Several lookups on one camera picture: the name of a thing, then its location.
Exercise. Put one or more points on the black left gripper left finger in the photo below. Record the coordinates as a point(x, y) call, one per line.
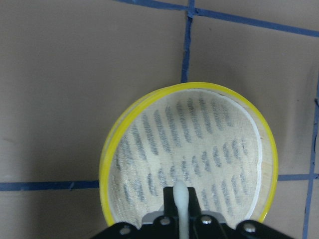
point(170, 208)

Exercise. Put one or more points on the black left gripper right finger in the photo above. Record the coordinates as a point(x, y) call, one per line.
point(194, 208)

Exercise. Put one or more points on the yellow steamer layer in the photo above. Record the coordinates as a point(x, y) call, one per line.
point(206, 135)

